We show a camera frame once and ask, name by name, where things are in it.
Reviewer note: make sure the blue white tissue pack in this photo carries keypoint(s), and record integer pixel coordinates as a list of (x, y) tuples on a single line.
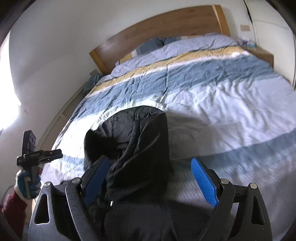
[(251, 44)]

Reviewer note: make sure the blue pillow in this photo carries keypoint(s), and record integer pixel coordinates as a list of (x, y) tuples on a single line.
[(173, 39)]

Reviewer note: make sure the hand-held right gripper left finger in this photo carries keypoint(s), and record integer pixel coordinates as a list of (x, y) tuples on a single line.
[(94, 183)]

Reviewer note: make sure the wooden bed headboard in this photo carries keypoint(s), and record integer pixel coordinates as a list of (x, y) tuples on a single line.
[(161, 27)]

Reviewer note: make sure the striped pillow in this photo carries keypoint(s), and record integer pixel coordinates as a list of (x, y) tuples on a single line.
[(148, 46)]

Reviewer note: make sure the grey-blue blanket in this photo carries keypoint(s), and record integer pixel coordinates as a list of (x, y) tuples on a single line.
[(92, 83)]

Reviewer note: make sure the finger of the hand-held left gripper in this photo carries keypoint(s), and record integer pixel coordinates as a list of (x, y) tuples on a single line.
[(52, 154)]

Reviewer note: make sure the person's left forearm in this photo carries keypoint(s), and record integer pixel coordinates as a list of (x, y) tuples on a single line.
[(13, 210)]

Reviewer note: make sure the white sliding wardrobe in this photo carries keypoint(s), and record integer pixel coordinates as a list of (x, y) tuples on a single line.
[(272, 23)]

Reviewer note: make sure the person's left hand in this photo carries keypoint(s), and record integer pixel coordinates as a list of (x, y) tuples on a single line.
[(21, 183)]

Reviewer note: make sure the low beige wall cabinet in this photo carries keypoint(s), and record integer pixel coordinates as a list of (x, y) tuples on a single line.
[(60, 120)]

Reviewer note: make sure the wooden nightstand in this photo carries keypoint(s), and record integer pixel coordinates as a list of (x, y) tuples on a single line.
[(266, 55)]

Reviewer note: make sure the beige wall socket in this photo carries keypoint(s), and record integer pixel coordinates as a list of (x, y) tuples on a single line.
[(93, 72)]

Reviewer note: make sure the black puffer jacket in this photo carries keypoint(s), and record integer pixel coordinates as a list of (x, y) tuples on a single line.
[(143, 143)]

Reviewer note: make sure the striped duvet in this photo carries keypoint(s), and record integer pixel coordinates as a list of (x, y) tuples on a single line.
[(208, 92)]

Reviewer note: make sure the window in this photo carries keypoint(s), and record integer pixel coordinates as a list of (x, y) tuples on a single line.
[(7, 92)]

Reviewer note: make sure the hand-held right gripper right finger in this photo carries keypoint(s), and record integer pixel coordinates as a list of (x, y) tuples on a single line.
[(204, 180)]

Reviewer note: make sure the beige wall switch plate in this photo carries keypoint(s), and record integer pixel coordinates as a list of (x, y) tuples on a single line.
[(245, 27)]

